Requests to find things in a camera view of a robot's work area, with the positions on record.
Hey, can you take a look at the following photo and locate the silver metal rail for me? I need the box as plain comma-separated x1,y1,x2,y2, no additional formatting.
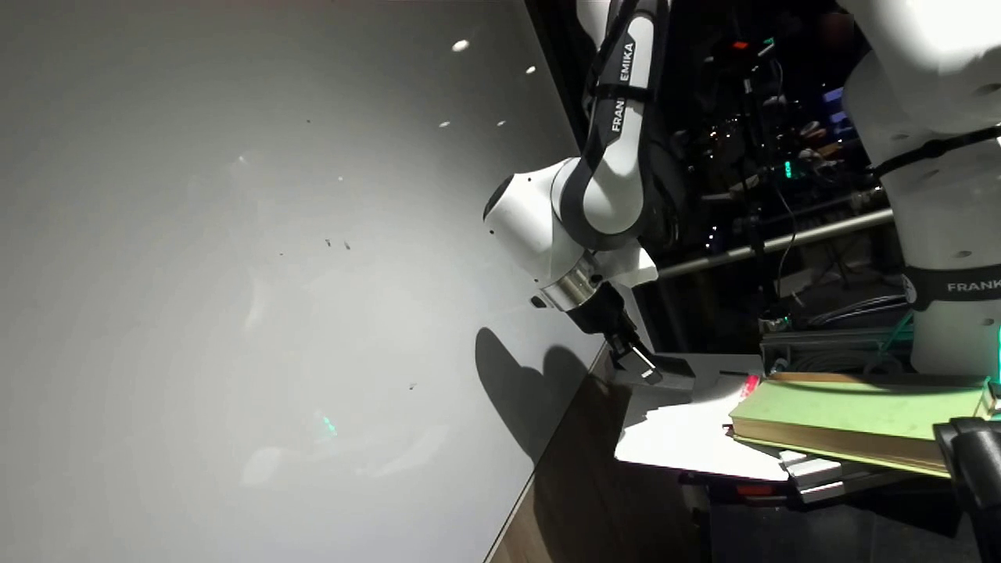
650,207,901,283

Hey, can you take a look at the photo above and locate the black round mount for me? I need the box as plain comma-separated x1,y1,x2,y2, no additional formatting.
933,412,1001,563

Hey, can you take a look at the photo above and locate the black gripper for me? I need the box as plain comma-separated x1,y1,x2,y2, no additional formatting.
565,275,665,383

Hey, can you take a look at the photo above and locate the small silver block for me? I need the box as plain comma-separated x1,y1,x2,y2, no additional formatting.
776,448,850,510

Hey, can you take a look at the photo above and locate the green notebook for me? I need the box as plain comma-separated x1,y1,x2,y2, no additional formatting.
725,373,993,485

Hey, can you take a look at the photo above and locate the large grey whiteboard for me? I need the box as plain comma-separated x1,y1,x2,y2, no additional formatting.
0,0,654,563

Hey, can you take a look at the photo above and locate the stack of dark equipment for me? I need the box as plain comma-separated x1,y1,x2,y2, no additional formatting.
756,263,921,377

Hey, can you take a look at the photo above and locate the person in background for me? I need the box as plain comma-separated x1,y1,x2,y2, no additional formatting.
818,4,873,65

